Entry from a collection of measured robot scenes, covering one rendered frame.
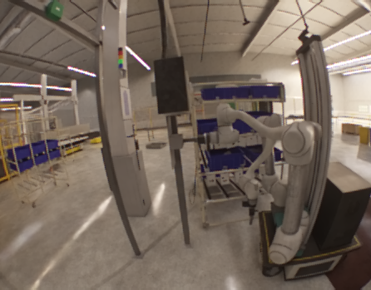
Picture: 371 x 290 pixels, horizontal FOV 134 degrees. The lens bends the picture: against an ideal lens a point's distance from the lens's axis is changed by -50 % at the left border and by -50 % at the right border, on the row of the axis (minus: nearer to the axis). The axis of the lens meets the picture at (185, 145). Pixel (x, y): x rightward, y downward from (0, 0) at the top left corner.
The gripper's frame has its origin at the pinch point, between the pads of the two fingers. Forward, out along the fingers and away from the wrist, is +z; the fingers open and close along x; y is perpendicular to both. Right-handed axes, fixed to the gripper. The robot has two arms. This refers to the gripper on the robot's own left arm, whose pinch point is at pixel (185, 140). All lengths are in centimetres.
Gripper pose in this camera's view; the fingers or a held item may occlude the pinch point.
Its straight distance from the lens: 113.2
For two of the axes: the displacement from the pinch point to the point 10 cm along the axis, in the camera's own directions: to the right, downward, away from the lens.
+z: -9.9, 0.9, 0.8
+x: -0.6, 2.0, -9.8
